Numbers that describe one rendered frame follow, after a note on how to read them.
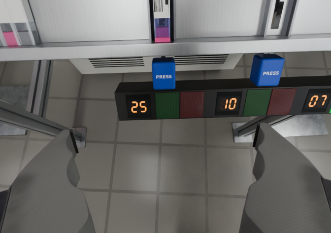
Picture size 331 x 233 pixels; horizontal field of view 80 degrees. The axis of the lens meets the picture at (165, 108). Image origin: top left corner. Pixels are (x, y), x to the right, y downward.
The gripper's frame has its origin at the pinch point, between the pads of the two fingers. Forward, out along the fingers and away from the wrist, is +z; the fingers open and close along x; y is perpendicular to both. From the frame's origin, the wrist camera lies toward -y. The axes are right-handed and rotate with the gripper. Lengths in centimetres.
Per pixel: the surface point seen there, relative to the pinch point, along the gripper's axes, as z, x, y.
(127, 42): 8.5, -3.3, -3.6
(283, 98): 10.8, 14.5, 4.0
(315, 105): 10.8, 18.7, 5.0
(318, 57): 88, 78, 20
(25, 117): 37, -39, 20
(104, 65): 72, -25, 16
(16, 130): 65, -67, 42
